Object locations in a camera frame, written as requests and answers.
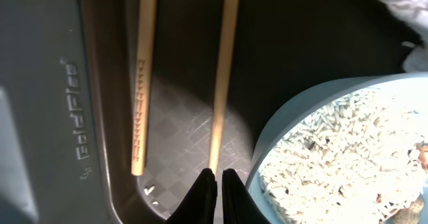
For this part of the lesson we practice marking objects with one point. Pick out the dark brown serving tray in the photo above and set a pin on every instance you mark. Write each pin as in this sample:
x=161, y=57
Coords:
x=282, y=47

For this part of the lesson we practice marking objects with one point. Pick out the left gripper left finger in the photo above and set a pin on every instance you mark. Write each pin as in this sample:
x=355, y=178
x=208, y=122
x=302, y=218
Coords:
x=198, y=206

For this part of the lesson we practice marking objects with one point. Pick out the light blue bowl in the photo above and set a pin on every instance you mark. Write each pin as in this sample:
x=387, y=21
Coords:
x=411, y=87

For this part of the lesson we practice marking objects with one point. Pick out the wooden chopstick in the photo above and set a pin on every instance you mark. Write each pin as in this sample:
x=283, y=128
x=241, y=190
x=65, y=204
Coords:
x=224, y=63
x=144, y=60

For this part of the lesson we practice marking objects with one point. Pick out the leftover rice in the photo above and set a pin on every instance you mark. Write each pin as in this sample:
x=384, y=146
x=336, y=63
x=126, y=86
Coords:
x=361, y=158

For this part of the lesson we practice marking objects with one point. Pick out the grey plastic dishwasher rack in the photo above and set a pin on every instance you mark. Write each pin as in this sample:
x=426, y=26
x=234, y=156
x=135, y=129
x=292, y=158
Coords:
x=50, y=171

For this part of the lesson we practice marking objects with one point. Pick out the white napkin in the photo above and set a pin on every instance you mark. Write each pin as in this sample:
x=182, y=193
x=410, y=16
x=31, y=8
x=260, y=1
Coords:
x=414, y=14

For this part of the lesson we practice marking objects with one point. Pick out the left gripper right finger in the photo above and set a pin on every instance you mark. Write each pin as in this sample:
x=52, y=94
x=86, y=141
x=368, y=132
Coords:
x=238, y=206

